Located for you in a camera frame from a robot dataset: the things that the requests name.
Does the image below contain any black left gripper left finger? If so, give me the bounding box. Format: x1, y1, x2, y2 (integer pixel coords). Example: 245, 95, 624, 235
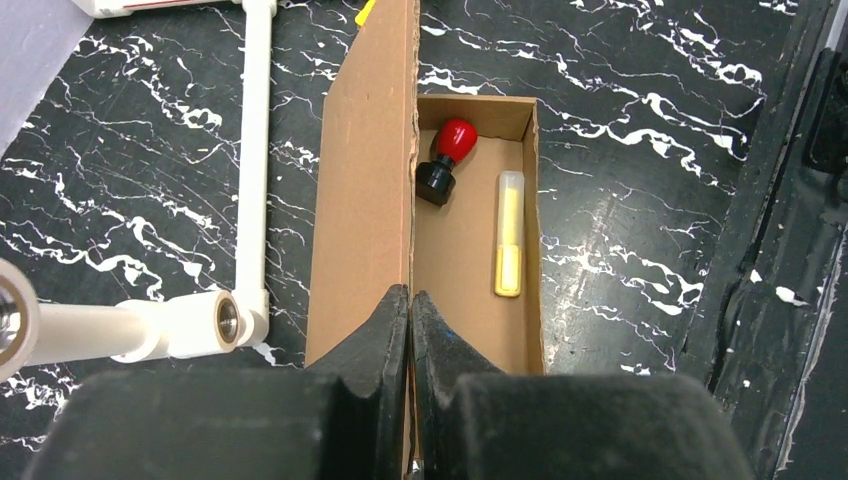
24, 284, 409, 479

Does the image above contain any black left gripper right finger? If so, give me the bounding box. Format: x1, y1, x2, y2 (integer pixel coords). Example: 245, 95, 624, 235
410, 292, 752, 479

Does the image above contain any yellow rectangular block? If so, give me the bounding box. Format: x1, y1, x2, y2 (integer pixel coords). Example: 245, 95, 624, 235
494, 171, 525, 298

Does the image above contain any brown cardboard box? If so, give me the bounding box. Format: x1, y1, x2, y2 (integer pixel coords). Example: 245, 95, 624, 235
306, 1, 543, 373

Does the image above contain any red black knob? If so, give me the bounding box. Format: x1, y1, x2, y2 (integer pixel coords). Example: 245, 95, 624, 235
415, 118, 478, 207

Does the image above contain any white PVC pipe frame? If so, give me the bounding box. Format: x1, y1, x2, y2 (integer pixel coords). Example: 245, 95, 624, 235
1, 0, 278, 380

